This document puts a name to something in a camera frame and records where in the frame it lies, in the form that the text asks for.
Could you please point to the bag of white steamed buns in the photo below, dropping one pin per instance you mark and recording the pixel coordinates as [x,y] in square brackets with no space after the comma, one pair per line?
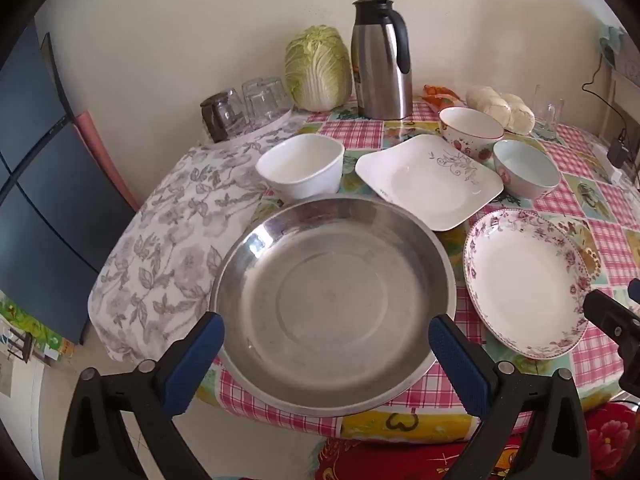
[500,102]

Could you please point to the pink board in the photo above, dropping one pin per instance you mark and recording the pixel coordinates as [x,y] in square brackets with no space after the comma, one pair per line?
[102,155]

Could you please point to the stainless steel thermos jug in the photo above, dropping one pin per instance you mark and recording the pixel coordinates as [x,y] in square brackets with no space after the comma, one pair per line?
[380,60]

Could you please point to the napa cabbage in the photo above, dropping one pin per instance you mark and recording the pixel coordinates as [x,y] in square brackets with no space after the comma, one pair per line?
[317,70]

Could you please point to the white square plate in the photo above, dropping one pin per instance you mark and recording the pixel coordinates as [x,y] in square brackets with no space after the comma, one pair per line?
[425,180]

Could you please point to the black charger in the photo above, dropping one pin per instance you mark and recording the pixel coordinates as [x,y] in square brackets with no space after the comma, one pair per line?
[620,152]

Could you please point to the printed clear glass cup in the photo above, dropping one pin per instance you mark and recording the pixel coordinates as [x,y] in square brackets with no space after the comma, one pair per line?
[548,120]

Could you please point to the white square bowl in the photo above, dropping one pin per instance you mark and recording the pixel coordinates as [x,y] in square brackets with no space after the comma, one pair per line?
[300,165]

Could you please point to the large stainless steel basin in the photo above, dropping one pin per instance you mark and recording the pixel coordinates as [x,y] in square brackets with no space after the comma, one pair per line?
[325,310]

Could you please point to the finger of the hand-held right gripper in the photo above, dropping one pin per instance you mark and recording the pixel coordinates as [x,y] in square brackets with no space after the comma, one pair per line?
[635,291]
[602,310]

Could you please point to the large red-rimmed floral bowl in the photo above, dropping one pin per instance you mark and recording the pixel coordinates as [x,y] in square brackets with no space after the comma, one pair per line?
[470,130]

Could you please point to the grey floral cloth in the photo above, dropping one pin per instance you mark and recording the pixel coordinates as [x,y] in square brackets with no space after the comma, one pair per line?
[175,220]

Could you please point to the round pink floral plate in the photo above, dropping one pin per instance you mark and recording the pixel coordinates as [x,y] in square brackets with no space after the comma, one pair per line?
[520,280]

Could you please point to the small light blue bowl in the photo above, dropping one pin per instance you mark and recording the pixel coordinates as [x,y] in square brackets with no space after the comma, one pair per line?
[525,170]

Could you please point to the white floral tray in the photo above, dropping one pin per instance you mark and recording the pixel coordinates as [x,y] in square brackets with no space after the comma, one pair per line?
[270,124]

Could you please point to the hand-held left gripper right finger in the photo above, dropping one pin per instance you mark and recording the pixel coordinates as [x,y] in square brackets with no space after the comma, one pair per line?
[457,365]

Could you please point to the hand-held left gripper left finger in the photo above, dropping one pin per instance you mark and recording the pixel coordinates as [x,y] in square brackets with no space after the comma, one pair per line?
[200,355]

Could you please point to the white power strip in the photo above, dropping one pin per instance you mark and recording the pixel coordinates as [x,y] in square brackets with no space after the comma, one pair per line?
[616,175]

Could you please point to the clear drinking glass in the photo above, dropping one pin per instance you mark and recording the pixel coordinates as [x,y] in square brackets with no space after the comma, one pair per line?
[277,95]
[237,102]
[257,97]

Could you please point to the colourful printed mat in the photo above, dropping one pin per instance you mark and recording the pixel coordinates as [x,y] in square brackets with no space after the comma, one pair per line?
[30,327]

